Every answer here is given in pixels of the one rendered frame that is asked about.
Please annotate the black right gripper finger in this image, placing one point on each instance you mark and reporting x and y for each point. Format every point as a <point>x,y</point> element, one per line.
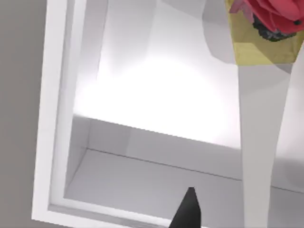
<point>188,211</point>

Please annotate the yellow pot with red flower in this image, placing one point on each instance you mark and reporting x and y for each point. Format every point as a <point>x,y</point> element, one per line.
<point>249,50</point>

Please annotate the white sink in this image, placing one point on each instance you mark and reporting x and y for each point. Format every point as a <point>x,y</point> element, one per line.
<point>147,95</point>

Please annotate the tall white tap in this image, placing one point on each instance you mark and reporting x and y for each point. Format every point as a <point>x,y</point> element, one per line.
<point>259,133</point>

